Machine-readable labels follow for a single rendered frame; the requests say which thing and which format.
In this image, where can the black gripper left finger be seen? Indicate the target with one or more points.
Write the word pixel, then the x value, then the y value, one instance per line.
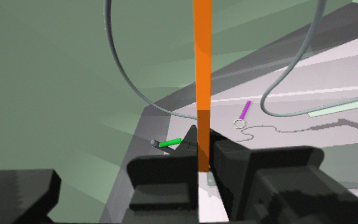
pixel 181 166

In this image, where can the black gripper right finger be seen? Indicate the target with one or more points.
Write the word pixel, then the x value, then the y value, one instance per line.
pixel 234 167

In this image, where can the orange handle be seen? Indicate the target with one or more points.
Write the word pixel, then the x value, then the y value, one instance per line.
pixel 203 45

